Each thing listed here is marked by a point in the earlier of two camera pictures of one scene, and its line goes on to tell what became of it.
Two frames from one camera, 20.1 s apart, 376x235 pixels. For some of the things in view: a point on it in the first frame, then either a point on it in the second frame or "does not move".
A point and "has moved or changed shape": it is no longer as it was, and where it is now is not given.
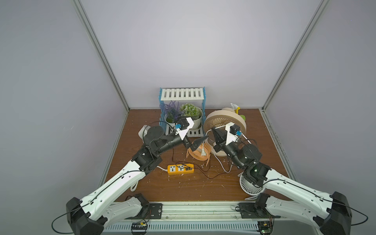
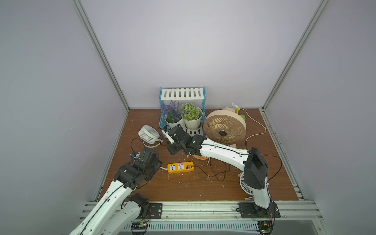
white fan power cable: [203, 152] has moved or changed shape
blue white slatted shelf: [180, 94] does not move
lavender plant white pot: [173, 113] does not move
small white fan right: [249, 188] does not move
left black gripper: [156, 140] -> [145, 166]
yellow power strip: [180, 169] does not move
